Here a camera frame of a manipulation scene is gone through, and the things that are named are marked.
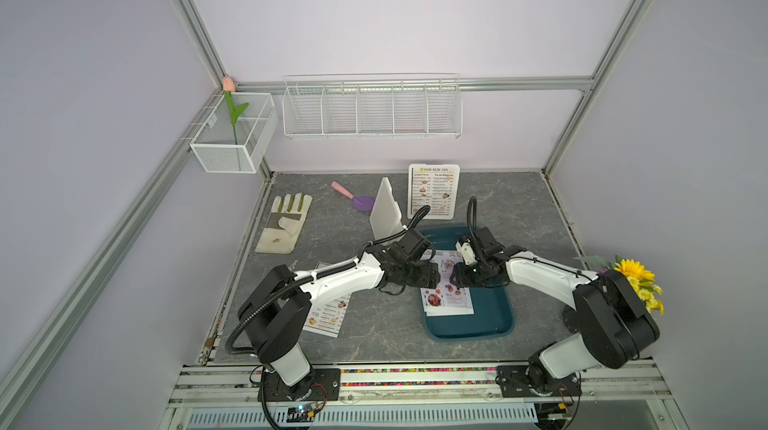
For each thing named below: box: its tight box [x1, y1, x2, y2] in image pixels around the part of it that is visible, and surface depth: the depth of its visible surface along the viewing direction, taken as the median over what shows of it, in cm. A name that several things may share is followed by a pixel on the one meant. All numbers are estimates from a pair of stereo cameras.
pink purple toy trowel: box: [331, 181, 375, 212], surface depth 114 cm
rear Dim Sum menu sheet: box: [411, 167, 455, 216], surface depth 101 cm
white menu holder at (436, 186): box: [407, 164, 461, 220], surface depth 101 cm
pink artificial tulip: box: [222, 77, 249, 145], surface depth 91 cm
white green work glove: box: [254, 193, 313, 254], surface depth 107 cm
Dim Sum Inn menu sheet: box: [303, 293, 352, 338], surface depth 86 cm
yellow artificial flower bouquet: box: [574, 255, 664, 315], surface depth 66 cm
